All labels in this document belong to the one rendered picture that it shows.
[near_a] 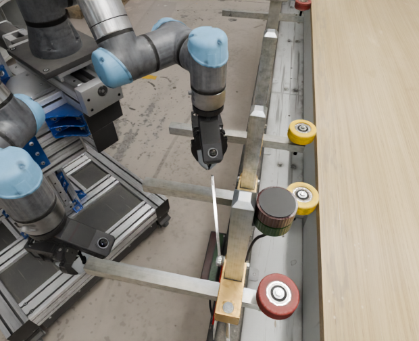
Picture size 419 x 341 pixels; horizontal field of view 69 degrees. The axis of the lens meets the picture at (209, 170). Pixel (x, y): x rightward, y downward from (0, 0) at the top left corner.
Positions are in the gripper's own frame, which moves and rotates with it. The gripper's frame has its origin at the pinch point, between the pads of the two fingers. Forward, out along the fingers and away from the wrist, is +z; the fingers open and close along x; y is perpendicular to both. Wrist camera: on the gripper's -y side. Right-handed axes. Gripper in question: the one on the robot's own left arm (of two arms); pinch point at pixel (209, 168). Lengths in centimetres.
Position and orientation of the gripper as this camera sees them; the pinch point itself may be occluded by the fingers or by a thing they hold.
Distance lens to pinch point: 81.9
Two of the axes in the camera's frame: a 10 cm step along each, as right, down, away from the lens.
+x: -9.9, 1.1, -1.0
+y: -1.5, -7.5, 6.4
